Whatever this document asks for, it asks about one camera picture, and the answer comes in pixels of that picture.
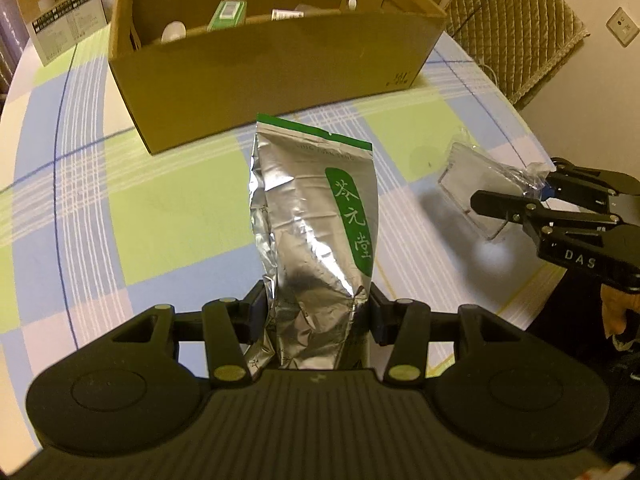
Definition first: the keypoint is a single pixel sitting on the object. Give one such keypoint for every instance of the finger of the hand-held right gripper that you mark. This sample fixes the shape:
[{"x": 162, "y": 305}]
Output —
[
  {"x": 585, "y": 182},
  {"x": 500, "y": 204}
]

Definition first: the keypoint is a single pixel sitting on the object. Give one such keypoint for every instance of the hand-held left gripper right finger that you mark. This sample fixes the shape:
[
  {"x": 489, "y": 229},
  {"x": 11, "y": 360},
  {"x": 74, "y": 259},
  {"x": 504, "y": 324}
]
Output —
[{"x": 380, "y": 320}]

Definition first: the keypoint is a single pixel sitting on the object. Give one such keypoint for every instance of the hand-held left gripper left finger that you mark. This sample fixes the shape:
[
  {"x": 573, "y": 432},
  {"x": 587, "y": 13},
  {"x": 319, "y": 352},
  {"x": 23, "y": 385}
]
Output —
[{"x": 260, "y": 310}]

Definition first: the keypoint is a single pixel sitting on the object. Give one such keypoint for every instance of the clear plastic case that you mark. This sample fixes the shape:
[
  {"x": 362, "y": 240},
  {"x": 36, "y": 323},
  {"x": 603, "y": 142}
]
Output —
[{"x": 472, "y": 185}]

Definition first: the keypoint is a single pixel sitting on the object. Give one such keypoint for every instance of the silver green tea pouch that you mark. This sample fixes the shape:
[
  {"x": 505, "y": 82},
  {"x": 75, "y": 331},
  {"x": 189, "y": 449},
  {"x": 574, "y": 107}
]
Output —
[{"x": 310, "y": 230}]

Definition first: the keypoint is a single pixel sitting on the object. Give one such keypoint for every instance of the brown cardboard box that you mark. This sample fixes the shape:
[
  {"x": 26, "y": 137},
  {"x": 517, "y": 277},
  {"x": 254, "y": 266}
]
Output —
[{"x": 270, "y": 75}]

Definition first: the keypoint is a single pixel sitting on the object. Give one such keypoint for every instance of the long white medicine box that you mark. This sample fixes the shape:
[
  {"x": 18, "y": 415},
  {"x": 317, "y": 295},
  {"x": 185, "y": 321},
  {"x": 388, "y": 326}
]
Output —
[{"x": 287, "y": 13}]

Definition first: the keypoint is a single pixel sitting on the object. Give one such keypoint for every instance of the green white medicine box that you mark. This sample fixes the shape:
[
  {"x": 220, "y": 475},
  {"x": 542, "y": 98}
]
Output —
[{"x": 226, "y": 14}]

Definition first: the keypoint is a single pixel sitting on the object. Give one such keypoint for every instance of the person's right hand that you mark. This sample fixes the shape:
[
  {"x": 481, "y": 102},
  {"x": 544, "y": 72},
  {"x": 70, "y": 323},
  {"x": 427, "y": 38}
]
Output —
[{"x": 622, "y": 317}]

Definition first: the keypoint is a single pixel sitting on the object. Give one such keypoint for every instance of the chair with quilted cover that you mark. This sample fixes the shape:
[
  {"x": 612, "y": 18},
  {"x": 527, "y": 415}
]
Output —
[{"x": 515, "y": 25}]

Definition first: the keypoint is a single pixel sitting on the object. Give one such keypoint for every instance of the white product box with picture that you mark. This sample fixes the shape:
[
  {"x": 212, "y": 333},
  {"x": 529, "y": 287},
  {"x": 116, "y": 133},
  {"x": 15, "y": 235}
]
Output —
[{"x": 57, "y": 7}]

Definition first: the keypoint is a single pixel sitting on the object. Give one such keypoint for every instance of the wall outlet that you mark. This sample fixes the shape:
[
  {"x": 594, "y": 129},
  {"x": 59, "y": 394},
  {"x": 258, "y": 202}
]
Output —
[{"x": 625, "y": 27}]

